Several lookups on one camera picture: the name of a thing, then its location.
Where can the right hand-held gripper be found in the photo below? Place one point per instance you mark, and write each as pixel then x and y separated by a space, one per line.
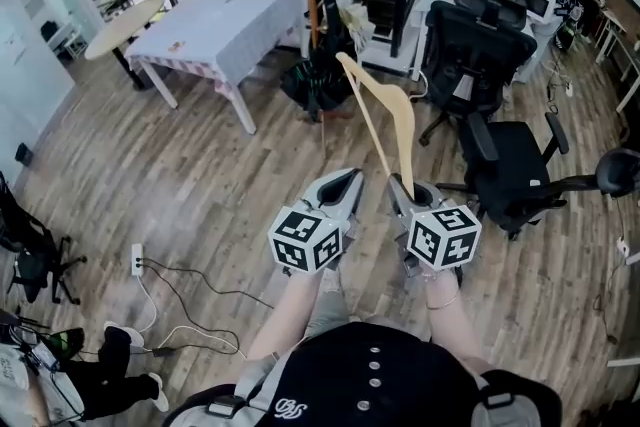
pixel 440 235

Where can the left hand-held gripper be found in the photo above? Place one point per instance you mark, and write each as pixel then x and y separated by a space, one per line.
pixel 305 240

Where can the wooden clothes hanger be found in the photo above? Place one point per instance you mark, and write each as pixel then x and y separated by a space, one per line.
pixel 404 125

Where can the person's right forearm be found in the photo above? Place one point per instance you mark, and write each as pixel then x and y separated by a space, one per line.
pixel 450 320

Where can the person's left forearm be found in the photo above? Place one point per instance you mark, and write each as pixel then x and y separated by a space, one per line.
pixel 295 310

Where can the person's grey shorts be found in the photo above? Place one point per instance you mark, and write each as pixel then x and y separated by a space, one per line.
pixel 327 310

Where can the black reclined office chair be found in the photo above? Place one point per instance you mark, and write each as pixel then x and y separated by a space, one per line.
pixel 510 165

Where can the person's grey top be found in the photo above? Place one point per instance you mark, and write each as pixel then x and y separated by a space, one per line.
pixel 250 382

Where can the black cap with buttons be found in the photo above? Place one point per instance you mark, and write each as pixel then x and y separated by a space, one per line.
pixel 350 390

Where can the black bag with green stripes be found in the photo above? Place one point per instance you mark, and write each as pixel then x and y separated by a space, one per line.
pixel 322 80

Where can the white power strip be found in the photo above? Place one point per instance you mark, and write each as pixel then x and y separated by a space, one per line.
pixel 137 259

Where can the black office chair with headrest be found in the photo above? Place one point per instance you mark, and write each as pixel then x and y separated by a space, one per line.
pixel 475 50

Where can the white bag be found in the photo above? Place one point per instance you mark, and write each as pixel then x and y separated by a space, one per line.
pixel 359 25

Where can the table with white tablecloth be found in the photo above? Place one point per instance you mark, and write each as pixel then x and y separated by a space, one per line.
pixel 225 25

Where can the round beige table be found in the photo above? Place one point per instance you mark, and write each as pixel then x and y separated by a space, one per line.
pixel 125 27

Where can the wooden desk with white legs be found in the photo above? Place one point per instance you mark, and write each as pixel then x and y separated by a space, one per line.
pixel 625 15

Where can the small black floor box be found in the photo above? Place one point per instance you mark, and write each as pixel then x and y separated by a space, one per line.
pixel 23 154

